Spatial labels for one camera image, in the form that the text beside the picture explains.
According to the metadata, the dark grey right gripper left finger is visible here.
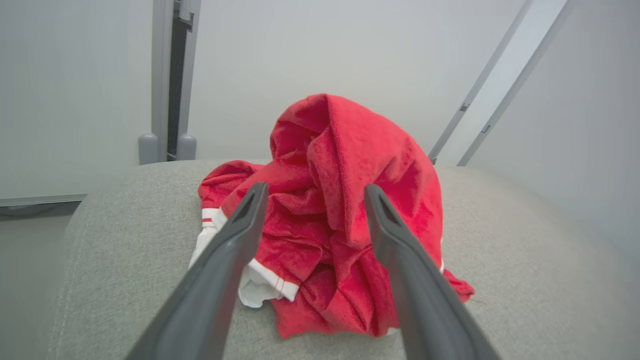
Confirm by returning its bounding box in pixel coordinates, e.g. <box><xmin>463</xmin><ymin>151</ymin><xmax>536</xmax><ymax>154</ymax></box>
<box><xmin>125</xmin><ymin>182</ymin><xmax>269</xmax><ymax>360</ymax></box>

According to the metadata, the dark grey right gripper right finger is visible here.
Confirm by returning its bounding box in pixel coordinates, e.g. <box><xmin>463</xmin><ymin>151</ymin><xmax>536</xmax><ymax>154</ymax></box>
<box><xmin>364</xmin><ymin>184</ymin><xmax>502</xmax><ymax>360</ymax></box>

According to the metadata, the red and white garment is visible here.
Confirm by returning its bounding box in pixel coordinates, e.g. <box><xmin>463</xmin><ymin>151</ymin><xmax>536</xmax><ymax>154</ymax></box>
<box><xmin>189</xmin><ymin>93</ymin><xmax>476</xmax><ymax>340</ymax></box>

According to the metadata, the grey partition bottom rail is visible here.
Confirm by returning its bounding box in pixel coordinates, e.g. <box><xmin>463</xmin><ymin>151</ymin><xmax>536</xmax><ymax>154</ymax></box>
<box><xmin>0</xmin><ymin>194</ymin><xmax>89</xmax><ymax>208</ymax></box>

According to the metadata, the grey partition post with feet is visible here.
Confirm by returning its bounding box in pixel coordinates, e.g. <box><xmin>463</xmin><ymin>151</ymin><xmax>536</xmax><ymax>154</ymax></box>
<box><xmin>138</xmin><ymin>0</ymin><xmax>202</xmax><ymax>166</ymax></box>

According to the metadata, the slim grey partition post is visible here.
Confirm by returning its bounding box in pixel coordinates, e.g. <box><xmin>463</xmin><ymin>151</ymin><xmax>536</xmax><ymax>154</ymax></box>
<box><xmin>428</xmin><ymin>0</ymin><xmax>572</xmax><ymax>167</ymax></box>

